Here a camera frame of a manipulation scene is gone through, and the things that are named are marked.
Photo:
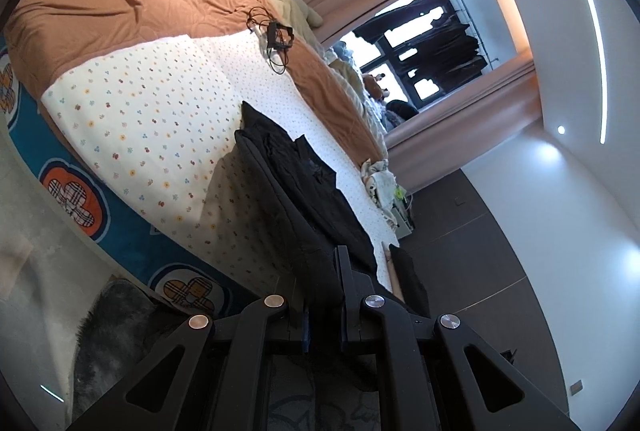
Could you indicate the crumpled light cloth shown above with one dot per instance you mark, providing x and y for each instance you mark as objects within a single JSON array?
[{"x": 382, "y": 186}]

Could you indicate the black button shirt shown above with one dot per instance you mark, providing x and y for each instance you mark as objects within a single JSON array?
[{"x": 300, "y": 191}]

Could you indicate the beige plush toy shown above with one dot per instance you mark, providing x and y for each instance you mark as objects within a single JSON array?
[{"x": 300, "y": 11}]

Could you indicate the light blue plush toy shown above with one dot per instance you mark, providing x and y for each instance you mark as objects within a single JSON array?
[{"x": 345, "y": 53}]

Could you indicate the ceiling strip light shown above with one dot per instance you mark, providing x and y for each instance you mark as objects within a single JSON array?
[{"x": 592, "y": 36}]

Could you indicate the bed with teal printed base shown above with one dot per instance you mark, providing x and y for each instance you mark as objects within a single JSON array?
[{"x": 125, "y": 251}]

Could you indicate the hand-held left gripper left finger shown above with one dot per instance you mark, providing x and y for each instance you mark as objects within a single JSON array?
[{"x": 306, "y": 331}]

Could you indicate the wall socket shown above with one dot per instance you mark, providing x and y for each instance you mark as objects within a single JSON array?
[{"x": 576, "y": 386}]

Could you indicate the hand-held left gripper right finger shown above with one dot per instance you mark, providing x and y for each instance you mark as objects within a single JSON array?
[{"x": 350, "y": 291}]

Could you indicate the row of hanging dark clothes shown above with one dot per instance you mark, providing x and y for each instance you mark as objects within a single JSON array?
[{"x": 460, "y": 51}]

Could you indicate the white nightstand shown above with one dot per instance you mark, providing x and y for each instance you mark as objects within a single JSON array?
[{"x": 406, "y": 223}]

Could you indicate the hanging long black coat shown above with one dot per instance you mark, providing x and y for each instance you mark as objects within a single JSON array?
[{"x": 400, "y": 23}]

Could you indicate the clothes rail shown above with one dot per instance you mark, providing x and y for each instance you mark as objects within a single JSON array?
[{"x": 475, "y": 21}]

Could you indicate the brown plush toy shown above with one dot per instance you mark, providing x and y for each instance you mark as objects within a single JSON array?
[{"x": 374, "y": 86}]

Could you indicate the beige duvet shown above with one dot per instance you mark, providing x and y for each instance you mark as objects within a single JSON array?
[{"x": 350, "y": 81}]

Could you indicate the dark round bag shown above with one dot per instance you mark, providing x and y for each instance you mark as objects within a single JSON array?
[{"x": 401, "y": 112}]

